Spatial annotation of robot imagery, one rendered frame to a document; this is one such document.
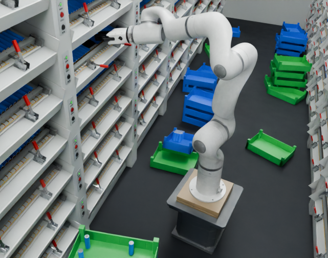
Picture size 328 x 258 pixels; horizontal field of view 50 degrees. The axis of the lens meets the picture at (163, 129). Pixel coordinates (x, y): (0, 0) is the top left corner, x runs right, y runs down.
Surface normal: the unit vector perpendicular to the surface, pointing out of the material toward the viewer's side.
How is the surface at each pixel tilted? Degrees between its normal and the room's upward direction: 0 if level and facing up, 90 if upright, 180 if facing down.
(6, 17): 109
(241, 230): 0
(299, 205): 0
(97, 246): 0
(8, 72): 19
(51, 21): 90
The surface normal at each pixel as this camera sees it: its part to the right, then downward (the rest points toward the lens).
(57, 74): -0.30, 0.54
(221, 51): -0.58, -0.33
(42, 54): 0.36, -0.70
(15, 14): 0.88, 0.47
